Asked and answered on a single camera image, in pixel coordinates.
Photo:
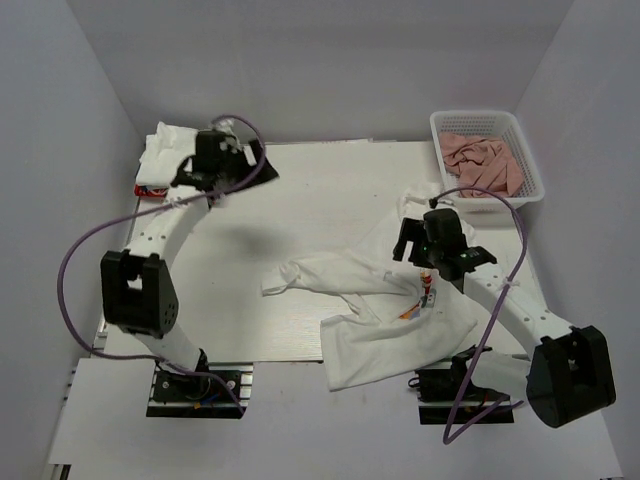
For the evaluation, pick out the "pink t-shirt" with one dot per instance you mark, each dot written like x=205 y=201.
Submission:
x=484 y=162

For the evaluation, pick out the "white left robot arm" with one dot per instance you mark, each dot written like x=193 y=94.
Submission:
x=138 y=293

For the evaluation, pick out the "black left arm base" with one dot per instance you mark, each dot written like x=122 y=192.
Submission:
x=179 y=397

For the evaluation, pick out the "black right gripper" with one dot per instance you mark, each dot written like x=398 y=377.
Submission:
x=416 y=232

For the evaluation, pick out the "white printed t-shirt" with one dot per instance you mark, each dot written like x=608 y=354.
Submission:
x=402 y=317

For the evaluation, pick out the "white folded t-shirt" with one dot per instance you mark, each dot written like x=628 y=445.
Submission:
x=166 y=149

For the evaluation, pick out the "red patterned folded t-shirt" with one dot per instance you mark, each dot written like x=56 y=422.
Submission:
x=150 y=191

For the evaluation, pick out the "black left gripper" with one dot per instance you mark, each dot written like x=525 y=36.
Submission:
x=267 y=172

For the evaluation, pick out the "white plastic basket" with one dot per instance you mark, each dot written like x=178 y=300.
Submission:
x=487 y=123

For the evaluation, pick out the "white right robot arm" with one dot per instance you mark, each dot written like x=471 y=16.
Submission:
x=566 y=373

